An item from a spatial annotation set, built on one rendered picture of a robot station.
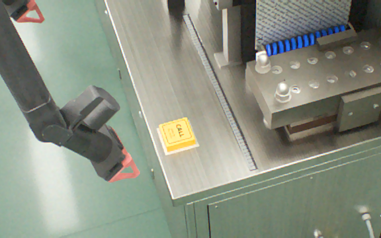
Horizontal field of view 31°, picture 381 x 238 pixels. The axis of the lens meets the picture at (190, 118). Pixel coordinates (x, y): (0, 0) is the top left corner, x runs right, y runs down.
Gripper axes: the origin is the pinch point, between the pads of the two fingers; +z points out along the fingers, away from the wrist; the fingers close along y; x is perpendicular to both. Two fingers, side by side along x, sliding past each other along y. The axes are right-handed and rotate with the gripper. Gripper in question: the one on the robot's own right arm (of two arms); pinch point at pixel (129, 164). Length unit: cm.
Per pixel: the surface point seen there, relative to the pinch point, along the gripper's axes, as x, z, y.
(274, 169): -18.3, 30.0, -6.0
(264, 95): -28.5, 19.4, 3.3
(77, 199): 56, 81, 77
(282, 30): -41.7, 21.9, 15.3
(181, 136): -7.8, 18.6, 10.9
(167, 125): -6.8, 17.5, 15.3
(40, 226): 70, 73, 73
